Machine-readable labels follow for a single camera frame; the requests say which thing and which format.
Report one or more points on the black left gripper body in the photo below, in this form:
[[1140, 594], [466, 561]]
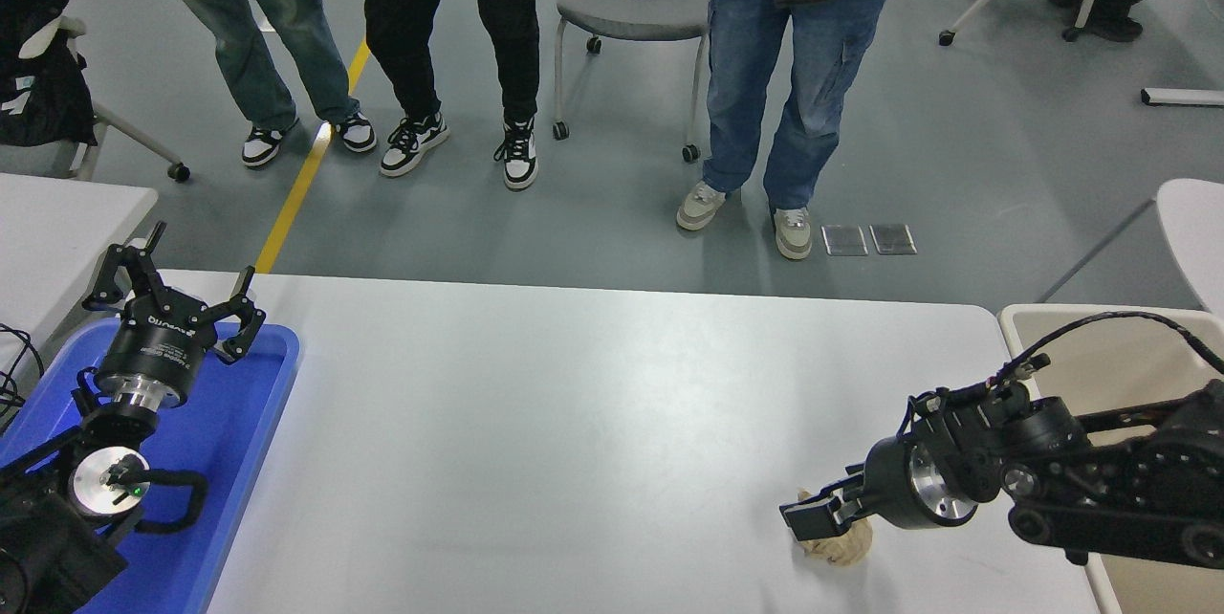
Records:
[[153, 341]]

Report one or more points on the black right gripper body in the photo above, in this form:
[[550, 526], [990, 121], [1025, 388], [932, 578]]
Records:
[[885, 490]]

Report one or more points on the tan paper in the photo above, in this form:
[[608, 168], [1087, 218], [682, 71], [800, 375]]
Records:
[[846, 549]]

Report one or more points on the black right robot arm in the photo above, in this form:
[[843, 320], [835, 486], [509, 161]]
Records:
[[1128, 490]]

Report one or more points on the blue plastic tray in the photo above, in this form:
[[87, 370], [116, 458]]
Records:
[[239, 423]]

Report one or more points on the white side table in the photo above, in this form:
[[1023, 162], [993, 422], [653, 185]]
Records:
[[48, 231]]

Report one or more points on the white chair with castors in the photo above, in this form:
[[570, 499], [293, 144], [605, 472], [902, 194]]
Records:
[[124, 131]]

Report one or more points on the black bag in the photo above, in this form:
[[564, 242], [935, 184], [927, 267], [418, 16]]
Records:
[[38, 88]]

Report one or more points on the metal floor plate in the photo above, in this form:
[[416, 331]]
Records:
[[846, 241], [893, 239]]

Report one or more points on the large pale bin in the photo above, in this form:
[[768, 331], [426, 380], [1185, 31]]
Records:
[[1109, 375]]

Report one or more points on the white round table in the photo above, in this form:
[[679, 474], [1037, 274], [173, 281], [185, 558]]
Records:
[[1195, 231]]

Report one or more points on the grey chair with castors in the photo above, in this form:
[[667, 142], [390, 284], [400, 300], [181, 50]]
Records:
[[622, 11]]

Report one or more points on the white floor bar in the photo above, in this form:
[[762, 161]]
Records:
[[1181, 96]]

